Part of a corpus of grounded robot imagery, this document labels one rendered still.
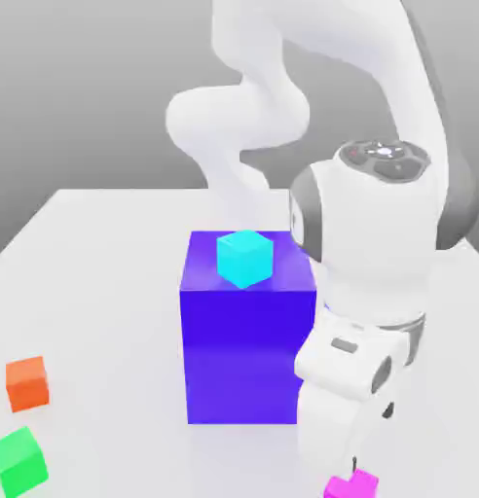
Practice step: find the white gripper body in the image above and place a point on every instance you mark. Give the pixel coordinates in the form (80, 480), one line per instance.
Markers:
(325, 424)

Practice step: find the small magenta cube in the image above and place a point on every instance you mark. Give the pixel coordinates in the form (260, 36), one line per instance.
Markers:
(363, 486)

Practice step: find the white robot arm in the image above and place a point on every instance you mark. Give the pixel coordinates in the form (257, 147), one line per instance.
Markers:
(372, 241)

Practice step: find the small cyan cube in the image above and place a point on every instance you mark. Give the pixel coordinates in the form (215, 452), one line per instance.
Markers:
(244, 258)

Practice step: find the small orange cube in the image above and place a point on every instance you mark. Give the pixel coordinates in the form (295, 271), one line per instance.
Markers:
(27, 385)

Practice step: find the small green cube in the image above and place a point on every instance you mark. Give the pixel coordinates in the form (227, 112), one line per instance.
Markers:
(17, 463)

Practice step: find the large blue box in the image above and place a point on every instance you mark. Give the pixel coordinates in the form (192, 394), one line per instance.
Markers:
(243, 350)

